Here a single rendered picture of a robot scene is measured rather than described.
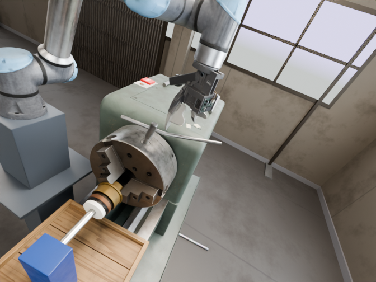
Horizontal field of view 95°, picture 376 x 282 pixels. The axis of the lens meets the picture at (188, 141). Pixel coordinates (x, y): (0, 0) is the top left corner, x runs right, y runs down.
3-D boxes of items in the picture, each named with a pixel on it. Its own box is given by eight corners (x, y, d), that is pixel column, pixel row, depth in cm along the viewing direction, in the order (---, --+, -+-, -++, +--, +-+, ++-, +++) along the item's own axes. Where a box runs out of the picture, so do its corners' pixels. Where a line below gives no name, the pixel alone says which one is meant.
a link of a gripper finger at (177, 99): (168, 112, 48) (188, 85, 47) (165, 109, 48) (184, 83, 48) (176, 117, 52) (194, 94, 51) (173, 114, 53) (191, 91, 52)
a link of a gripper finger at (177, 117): (170, 136, 47) (191, 109, 47) (157, 124, 50) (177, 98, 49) (175, 138, 50) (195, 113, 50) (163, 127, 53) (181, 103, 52)
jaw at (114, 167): (121, 165, 66) (108, 137, 62) (132, 165, 64) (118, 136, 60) (100, 185, 57) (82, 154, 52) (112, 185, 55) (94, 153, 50)
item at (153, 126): (139, 149, 59) (150, 124, 53) (140, 145, 61) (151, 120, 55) (145, 151, 60) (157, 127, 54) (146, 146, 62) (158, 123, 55)
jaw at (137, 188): (137, 170, 65) (166, 183, 63) (136, 179, 67) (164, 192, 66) (118, 191, 56) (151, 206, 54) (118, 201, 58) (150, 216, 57)
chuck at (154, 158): (99, 164, 80) (115, 112, 63) (156, 202, 80) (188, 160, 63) (84, 177, 73) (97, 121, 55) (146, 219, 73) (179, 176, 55)
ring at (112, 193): (104, 172, 58) (82, 191, 50) (129, 184, 57) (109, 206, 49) (104, 189, 63) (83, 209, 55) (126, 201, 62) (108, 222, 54)
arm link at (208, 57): (192, 39, 42) (211, 45, 48) (187, 59, 44) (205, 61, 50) (216, 50, 39) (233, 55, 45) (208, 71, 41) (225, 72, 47)
